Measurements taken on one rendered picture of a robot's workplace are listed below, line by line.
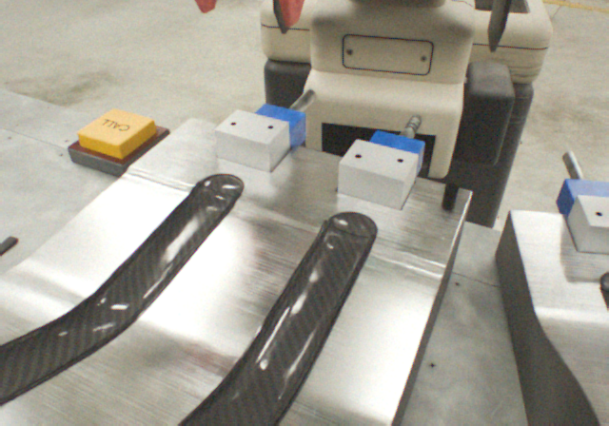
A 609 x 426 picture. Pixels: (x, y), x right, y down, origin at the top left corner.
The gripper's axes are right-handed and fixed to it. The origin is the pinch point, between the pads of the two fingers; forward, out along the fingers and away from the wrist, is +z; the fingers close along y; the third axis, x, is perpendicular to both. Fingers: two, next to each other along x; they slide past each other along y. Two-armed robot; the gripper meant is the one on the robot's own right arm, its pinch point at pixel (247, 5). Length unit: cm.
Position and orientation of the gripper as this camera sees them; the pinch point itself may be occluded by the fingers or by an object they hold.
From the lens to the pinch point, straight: 38.2
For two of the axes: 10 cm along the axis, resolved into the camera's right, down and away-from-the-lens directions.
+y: 9.1, 2.5, -3.4
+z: 0.1, 7.9, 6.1
